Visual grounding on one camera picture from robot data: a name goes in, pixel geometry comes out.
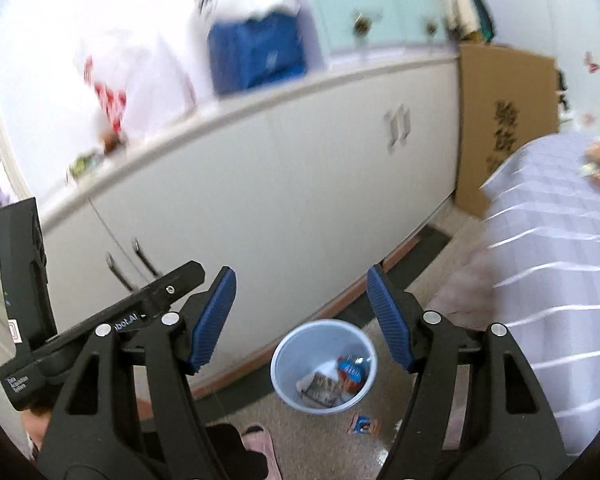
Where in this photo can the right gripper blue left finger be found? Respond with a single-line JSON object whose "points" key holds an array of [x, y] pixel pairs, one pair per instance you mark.
{"points": [[208, 327]]}

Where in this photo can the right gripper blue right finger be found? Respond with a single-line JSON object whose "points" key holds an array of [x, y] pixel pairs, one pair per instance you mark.
{"points": [[384, 299]]}

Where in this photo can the blue orange snack wrapper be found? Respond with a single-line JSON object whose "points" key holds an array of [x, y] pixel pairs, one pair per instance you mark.
{"points": [[361, 424]]}

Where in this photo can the light blue trash bin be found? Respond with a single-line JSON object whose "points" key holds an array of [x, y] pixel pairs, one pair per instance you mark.
{"points": [[311, 346]]}

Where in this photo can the snack wrappers in bin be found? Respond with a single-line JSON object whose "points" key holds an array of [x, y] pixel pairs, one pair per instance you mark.
{"points": [[334, 384]]}

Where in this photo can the long white low cabinet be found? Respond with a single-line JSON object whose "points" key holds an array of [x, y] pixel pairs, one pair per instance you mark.
{"points": [[299, 193]]}

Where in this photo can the pink slipper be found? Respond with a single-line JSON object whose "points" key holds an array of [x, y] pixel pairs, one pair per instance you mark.
{"points": [[257, 438]]}

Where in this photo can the purple checkered tablecloth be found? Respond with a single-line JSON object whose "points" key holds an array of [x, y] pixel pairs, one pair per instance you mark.
{"points": [[543, 233]]}

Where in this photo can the small clutter on cabinet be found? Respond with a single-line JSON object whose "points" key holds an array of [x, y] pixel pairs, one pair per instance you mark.
{"points": [[84, 164]]}

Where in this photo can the white red plastic bag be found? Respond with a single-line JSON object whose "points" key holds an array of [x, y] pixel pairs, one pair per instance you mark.
{"points": [[138, 90]]}

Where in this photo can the brown cardboard box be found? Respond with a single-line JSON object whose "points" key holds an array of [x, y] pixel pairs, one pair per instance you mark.
{"points": [[509, 98]]}

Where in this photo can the blue fabric bag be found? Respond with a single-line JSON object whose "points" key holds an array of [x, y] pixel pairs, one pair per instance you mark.
{"points": [[255, 53]]}

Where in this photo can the mint drawer unit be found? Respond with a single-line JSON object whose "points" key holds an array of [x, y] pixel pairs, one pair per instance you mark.
{"points": [[346, 26]]}

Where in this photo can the hanging cream jacket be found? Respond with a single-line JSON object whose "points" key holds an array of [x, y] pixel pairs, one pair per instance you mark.
{"points": [[471, 20]]}

